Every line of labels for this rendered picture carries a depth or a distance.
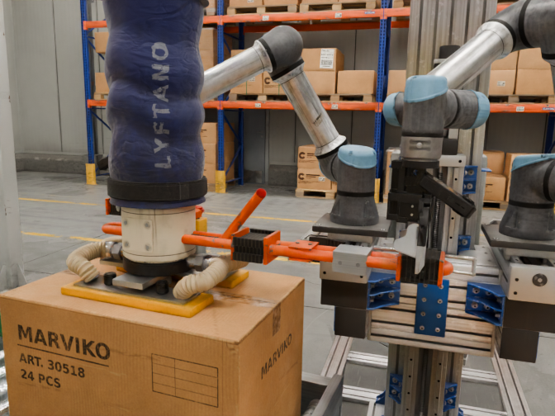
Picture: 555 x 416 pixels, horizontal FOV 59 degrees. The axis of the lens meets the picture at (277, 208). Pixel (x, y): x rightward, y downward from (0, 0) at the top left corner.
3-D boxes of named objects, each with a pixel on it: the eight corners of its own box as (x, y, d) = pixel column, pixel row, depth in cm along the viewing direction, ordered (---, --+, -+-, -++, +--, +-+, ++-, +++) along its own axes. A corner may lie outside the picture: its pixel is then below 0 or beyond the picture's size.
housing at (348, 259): (330, 272, 98) (332, 251, 98) (339, 263, 105) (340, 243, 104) (365, 277, 96) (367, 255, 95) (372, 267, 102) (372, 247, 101)
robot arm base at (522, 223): (495, 226, 149) (498, 194, 147) (550, 230, 145) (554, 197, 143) (502, 238, 135) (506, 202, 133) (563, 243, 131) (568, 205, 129)
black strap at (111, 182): (85, 196, 108) (84, 178, 107) (148, 184, 129) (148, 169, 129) (173, 205, 100) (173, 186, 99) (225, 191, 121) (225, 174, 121)
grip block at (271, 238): (229, 261, 105) (229, 234, 104) (247, 250, 114) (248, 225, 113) (264, 266, 102) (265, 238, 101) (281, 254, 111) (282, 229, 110)
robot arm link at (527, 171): (523, 196, 146) (528, 150, 144) (569, 202, 135) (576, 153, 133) (499, 198, 140) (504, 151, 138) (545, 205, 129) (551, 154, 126)
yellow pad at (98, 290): (59, 295, 111) (59, 273, 110) (91, 281, 120) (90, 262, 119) (190, 319, 99) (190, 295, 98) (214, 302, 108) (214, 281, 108)
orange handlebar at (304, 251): (62, 232, 123) (61, 218, 122) (137, 211, 151) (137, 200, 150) (452, 282, 91) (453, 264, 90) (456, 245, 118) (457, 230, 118)
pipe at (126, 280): (65, 276, 112) (64, 252, 111) (134, 250, 135) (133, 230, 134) (195, 299, 100) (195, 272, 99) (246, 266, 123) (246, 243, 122)
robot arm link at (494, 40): (499, -3, 124) (371, 96, 107) (541, -12, 115) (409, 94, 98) (509, 40, 129) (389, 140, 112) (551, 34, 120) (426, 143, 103)
